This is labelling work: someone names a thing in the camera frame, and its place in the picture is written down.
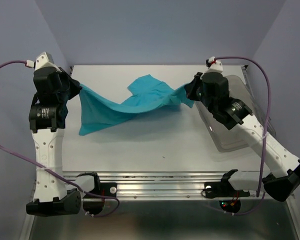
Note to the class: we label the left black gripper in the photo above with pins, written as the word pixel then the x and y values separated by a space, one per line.
pixel 76 87

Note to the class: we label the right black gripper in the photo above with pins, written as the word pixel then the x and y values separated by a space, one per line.
pixel 191 87

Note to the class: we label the turquoise t shirt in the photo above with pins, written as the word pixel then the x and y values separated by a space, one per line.
pixel 147 94

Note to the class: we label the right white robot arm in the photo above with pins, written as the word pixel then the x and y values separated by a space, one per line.
pixel 284 167

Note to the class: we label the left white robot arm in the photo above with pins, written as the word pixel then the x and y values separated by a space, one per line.
pixel 47 122

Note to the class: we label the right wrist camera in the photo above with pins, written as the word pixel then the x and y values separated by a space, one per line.
pixel 214 65

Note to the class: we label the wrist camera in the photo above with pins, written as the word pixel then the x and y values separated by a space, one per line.
pixel 214 65
pixel 43 60

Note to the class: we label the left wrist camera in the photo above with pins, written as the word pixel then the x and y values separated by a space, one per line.
pixel 43 60

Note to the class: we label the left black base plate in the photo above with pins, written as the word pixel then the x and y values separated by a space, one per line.
pixel 108 189

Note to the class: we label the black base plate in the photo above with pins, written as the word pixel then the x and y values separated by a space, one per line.
pixel 219 189
pixel 108 189

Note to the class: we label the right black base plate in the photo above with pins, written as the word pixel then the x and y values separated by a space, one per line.
pixel 219 189

